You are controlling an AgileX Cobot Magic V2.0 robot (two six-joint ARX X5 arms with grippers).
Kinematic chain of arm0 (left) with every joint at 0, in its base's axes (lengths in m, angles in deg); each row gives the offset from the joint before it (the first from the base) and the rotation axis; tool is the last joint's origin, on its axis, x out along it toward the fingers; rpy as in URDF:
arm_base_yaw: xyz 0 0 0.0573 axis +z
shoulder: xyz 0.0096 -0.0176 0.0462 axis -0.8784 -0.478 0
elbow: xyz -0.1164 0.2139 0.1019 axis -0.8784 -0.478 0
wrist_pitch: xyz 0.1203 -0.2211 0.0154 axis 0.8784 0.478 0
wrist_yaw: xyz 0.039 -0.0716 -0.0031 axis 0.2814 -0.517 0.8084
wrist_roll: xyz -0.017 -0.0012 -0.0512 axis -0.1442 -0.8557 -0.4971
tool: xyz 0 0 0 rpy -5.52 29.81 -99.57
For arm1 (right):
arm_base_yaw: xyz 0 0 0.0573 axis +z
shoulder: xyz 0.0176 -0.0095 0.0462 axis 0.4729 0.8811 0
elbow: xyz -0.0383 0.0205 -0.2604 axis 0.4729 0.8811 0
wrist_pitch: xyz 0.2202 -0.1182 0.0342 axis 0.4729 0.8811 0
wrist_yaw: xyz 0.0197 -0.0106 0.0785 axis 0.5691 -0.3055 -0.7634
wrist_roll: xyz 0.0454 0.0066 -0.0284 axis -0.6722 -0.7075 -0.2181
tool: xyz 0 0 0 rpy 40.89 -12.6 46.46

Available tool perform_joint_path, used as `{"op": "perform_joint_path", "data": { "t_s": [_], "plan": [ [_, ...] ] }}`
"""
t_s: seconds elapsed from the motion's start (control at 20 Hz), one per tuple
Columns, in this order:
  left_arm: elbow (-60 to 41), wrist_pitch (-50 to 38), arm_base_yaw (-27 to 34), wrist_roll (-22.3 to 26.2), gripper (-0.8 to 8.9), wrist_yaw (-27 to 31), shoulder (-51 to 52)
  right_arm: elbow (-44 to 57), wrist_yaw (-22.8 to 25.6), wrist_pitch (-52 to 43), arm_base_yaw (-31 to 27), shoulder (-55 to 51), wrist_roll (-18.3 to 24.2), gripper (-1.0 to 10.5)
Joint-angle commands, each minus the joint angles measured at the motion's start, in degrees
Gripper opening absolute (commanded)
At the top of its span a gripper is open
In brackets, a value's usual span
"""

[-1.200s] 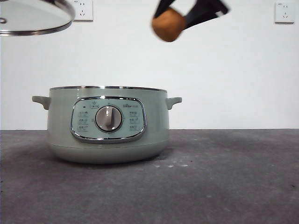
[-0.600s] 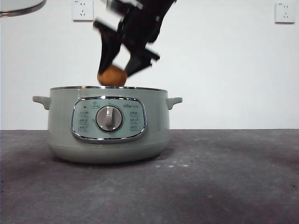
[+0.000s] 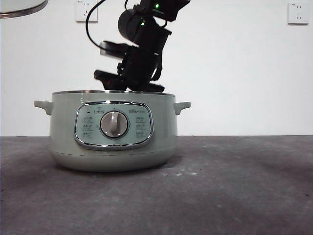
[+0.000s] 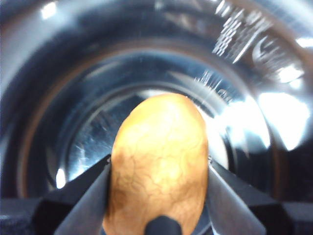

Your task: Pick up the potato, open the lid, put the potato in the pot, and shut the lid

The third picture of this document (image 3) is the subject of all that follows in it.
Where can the white wall socket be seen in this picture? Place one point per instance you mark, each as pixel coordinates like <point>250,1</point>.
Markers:
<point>82,14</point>
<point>297,13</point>

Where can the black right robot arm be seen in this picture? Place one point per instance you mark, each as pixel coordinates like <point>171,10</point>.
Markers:
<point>129,23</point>

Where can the glass lid with green knob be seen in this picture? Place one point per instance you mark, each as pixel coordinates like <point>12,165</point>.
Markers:
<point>19,8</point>

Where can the pale green electric pot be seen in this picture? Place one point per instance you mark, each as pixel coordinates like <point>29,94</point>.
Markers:
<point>63,137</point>

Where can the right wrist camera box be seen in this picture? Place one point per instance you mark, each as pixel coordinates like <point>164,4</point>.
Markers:
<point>112,50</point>

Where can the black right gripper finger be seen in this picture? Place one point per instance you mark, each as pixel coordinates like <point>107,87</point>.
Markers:
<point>115,86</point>

